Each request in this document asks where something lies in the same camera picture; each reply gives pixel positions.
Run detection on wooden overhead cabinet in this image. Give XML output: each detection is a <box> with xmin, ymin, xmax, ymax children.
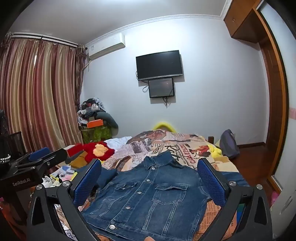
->
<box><xmin>224</xmin><ymin>0</ymin><xmax>265</xmax><ymax>44</ymax></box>

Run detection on pile of clothes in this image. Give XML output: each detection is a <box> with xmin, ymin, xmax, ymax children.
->
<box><xmin>77</xmin><ymin>97</ymin><xmax>107</xmax><ymax>127</ymax></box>

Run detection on white cloth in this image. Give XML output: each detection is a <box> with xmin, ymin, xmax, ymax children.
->
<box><xmin>104</xmin><ymin>136</ymin><xmax>132</xmax><ymax>151</ymax></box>

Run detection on white air conditioner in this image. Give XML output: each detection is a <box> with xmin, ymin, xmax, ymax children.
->
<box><xmin>85</xmin><ymin>33</ymin><xmax>126</xmax><ymax>61</ymax></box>

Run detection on yellow fluffy pillow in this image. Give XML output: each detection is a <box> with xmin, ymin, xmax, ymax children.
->
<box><xmin>153</xmin><ymin>121</ymin><xmax>176</xmax><ymax>132</ymax></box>

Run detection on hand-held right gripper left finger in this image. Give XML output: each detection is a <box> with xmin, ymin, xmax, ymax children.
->
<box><xmin>26</xmin><ymin>158</ymin><xmax>103</xmax><ymax>241</ymax></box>

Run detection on grey green pillow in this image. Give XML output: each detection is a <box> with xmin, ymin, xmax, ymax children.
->
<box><xmin>96</xmin><ymin>112</ymin><xmax>119</xmax><ymax>136</ymax></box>

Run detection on orange box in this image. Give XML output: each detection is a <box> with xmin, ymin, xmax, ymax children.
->
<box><xmin>86</xmin><ymin>119</ymin><xmax>103</xmax><ymax>128</ymax></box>

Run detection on blue denim jacket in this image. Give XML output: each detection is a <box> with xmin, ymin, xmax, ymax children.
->
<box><xmin>80</xmin><ymin>150</ymin><xmax>250</xmax><ymax>241</ymax></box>

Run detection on small black monitor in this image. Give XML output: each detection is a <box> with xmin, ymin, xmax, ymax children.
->
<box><xmin>148</xmin><ymin>78</ymin><xmax>175</xmax><ymax>99</ymax></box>

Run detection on yellow cloth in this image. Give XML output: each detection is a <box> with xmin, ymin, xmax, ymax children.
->
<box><xmin>206</xmin><ymin>144</ymin><xmax>223</xmax><ymax>158</ymax></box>

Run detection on black wall television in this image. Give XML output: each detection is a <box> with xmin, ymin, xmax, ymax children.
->
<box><xmin>135</xmin><ymin>50</ymin><xmax>184</xmax><ymax>81</ymax></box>

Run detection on black mesh chair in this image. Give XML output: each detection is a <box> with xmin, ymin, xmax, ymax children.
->
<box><xmin>7</xmin><ymin>131</ymin><xmax>23</xmax><ymax>160</ymax></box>

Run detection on black studded bag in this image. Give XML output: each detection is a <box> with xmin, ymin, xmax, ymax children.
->
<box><xmin>0</xmin><ymin>109</ymin><xmax>12</xmax><ymax>165</ymax></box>

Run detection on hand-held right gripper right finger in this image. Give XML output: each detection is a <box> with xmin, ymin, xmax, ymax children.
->
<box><xmin>196</xmin><ymin>158</ymin><xmax>273</xmax><ymax>241</ymax></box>

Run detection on green patterned container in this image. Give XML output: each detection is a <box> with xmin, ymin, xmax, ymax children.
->
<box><xmin>81</xmin><ymin>126</ymin><xmax>112</xmax><ymax>143</ymax></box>

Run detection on red plush toy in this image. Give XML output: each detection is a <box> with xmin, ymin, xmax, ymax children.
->
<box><xmin>83</xmin><ymin>141</ymin><xmax>115</xmax><ymax>164</ymax></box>

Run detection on grey backpack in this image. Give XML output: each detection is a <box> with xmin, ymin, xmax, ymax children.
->
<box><xmin>218</xmin><ymin>129</ymin><xmax>240</xmax><ymax>159</ymax></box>

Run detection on scattered papers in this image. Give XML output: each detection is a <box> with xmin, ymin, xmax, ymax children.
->
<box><xmin>42</xmin><ymin>163</ymin><xmax>80</xmax><ymax>188</ymax></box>

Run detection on red box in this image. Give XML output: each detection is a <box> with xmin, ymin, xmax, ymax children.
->
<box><xmin>66</xmin><ymin>144</ymin><xmax>85</xmax><ymax>158</ymax></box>

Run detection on wooden door frame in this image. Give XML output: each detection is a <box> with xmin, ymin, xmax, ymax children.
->
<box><xmin>253</xmin><ymin>7</ymin><xmax>289</xmax><ymax>193</ymax></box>

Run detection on curtain rod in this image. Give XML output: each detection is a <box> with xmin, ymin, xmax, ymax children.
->
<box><xmin>6</xmin><ymin>32</ymin><xmax>78</xmax><ymax>48</ymax></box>

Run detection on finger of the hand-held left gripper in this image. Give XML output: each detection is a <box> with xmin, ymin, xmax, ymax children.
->
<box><xmin>10</xmin><ymin>147</ymin><xmax>51</xmax><ymax>169</ymax></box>
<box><xmin>18</xmin><ymin>148</ymin><xmax>68</xmax><ymax>171</ymax></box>

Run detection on printed blanket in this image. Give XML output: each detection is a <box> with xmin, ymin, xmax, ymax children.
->
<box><xmin>55</xmin><ymin>130</ymin><xmax>251</xmax><ymax>241</ymax></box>

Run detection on striped curtain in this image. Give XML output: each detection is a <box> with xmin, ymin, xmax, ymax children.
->
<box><xmin>0</xmin><ymin>37</ymin><xmax>86</xmax><ymax>154</ymax></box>

